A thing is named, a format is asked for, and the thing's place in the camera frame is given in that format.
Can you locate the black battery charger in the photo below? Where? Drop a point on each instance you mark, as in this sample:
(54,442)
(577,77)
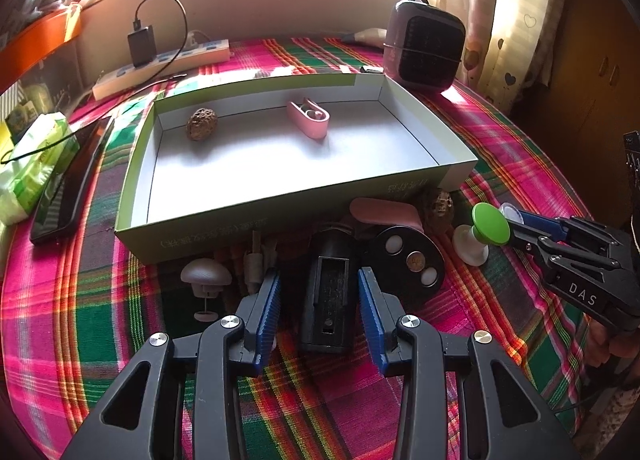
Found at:
(327,290)

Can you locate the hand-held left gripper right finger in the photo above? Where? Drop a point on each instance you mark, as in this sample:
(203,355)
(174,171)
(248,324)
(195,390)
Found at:
(370,320)

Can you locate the pink open clip case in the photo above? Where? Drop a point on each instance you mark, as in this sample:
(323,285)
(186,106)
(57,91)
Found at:
(310,119)

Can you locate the black power adapter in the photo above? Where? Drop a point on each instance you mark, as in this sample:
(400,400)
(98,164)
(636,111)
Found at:
(141,44)

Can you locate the black oval disc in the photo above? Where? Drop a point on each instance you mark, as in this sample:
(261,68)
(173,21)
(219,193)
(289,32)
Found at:
(407,260)

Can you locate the green cardboard box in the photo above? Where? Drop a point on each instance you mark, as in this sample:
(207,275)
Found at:
(300,159)

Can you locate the white power strip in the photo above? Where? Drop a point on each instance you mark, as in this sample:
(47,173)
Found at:
(165,64)

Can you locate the wooden cabinet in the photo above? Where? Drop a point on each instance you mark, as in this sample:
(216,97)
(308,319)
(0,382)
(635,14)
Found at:
(590,89)

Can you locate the green white suction knob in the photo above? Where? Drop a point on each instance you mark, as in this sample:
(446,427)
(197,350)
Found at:
(487,230)

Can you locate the pink rounded case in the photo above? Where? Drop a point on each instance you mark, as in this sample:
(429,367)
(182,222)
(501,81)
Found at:
(385,212)

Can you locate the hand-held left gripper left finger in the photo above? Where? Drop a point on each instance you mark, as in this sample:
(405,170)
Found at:
(267,315)

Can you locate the white mushroom knob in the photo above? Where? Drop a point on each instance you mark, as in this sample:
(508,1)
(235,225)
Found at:
(205,275)

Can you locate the green white paper sheet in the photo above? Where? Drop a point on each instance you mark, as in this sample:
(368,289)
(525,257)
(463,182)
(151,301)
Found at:
(131,107)

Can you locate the green tissue pack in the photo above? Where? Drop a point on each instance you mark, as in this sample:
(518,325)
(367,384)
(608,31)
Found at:
(30,164)

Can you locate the plaid tablecloth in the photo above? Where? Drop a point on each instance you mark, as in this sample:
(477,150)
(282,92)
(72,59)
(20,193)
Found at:
(500,149)

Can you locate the black smartphone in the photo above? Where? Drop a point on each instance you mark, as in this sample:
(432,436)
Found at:
(70,179)

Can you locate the white power plug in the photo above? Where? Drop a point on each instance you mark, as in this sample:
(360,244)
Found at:
(197,38)

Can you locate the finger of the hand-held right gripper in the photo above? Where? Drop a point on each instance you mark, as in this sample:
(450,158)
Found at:
(530,242)
(542,224)

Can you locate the beige pointed plastic tool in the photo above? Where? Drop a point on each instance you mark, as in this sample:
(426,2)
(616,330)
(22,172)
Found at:
(365,35)

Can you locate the grey fan heater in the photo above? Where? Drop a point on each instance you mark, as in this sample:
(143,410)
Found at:
(422,47)

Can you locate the brown walnut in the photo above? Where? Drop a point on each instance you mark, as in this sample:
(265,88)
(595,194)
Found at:
(201,123)
(440,207)

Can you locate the person's right hand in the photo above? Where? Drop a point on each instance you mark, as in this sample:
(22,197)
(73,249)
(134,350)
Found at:
(610,350)

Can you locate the orange tray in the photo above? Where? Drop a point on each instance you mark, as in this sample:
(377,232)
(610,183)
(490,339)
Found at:
(45,34)

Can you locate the heart print curtain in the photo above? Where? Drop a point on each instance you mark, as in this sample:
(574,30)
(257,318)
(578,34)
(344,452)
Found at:
(515,14)

